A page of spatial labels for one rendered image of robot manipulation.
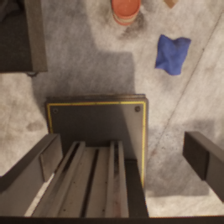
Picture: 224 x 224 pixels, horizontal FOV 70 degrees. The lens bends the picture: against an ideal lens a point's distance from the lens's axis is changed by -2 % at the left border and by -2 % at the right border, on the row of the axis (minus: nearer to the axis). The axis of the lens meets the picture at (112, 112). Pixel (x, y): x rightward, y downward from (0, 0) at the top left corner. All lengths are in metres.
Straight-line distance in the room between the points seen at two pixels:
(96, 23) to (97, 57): 0.25
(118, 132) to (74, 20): 0.92
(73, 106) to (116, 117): 0.30
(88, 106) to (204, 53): 1.01
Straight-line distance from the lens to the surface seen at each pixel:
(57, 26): 1.48
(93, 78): 1.39
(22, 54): 0.38
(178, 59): 1.43
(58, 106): 1.15
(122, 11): 1.24
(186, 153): 0.17
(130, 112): 1.09
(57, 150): 0.16
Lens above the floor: 1.37
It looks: 75 degrees down
